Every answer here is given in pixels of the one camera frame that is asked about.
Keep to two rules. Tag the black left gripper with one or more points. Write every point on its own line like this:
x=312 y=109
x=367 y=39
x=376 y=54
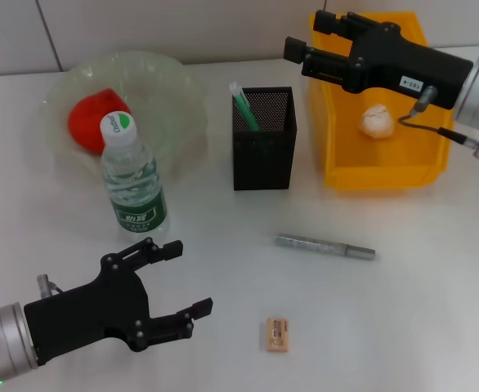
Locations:
x=84 y=314

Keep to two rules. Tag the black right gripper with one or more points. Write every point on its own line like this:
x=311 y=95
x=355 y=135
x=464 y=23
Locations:
x=386 y=61

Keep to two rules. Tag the green pen with white cap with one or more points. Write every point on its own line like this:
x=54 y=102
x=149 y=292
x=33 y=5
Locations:
x=245 y=108

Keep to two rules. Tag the white paper ball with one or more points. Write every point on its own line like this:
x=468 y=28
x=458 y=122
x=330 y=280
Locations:
x=377 y=121

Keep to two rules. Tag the clear green-label water bottle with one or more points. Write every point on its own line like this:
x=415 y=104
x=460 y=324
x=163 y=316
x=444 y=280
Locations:
x=135 y=179

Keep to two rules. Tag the silver marker pen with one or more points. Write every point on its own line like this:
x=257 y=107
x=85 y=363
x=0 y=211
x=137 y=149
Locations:
x=317 y=245

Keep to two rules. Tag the red-orange orange fruit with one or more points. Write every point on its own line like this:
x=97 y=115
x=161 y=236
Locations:
x=86 y=122

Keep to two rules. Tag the tan rectangular eraser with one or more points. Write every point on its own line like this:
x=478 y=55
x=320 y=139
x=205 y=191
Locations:
x=277 y=335

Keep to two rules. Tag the black mesh pen holder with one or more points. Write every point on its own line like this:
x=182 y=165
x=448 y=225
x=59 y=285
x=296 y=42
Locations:
x=264 y=163

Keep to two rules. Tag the pale green glass fruit plate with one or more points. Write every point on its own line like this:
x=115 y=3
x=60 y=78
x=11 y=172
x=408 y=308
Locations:
x=162 y=94

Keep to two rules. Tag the yellow plastic bin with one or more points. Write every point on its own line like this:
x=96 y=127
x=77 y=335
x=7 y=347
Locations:
x=386 y=163

